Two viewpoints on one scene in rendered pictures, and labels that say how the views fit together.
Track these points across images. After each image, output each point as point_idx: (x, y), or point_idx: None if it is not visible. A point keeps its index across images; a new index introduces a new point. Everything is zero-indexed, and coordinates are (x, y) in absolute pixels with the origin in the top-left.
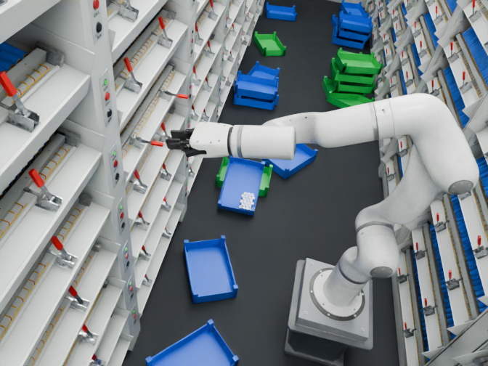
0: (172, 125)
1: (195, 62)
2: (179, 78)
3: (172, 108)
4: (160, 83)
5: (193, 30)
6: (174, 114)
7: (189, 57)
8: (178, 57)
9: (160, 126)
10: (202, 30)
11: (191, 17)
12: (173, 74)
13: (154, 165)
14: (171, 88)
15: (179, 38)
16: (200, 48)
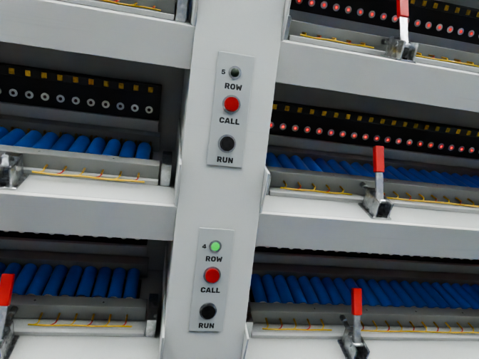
0: (93, 348)
1: (434, 330)
2: (145, 196)
3: (148, 314)
4: (48, 153)
5: (249, 75)
6: (152, 340)
7: (204, 154)
8: (182, 143)
9: (66, 323)
10: (452, 216)
11: (228, 17)
12: (150, 187)
13: None
14: (70, 186)
15: (93, 8)
16: (359, 218)
